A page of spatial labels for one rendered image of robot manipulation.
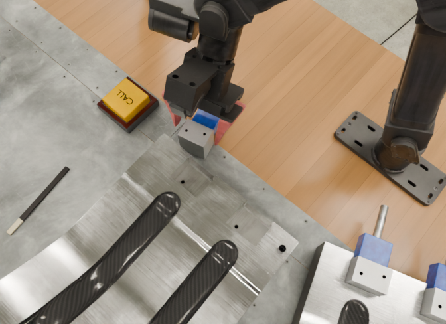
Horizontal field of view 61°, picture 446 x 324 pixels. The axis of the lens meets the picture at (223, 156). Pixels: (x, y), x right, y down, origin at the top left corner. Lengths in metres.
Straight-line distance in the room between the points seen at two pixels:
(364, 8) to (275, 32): 1.29
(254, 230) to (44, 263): 0.29
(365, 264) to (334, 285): 0.05
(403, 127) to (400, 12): 1.57
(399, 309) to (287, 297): 0.16
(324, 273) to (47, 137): 0.52
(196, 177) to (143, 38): 0.35
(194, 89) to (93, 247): 0.26
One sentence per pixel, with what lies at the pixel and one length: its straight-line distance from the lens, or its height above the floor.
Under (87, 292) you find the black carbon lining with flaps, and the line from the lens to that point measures 0.57.
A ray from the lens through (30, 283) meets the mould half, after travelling 0.57.
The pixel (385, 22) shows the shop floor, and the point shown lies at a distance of 2.07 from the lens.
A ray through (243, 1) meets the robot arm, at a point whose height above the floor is 1.10.
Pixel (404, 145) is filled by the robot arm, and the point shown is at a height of 0.93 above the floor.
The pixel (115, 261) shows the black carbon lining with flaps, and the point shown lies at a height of 0.88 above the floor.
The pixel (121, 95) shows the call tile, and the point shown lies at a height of 0.84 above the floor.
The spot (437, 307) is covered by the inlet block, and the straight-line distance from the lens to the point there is 0.62.
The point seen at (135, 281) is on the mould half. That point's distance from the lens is 0.56.
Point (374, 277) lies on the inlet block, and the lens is 0.59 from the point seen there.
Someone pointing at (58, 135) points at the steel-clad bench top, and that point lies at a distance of 0.75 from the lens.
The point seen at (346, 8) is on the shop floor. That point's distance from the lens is 2.07.
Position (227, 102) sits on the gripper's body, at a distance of 0.57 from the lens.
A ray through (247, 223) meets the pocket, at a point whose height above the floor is 0.86.
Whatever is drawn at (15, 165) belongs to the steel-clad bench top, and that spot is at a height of 0.80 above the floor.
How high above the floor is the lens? 1.43
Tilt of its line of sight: 68 degrees down
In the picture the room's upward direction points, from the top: 1 degrees clockwise
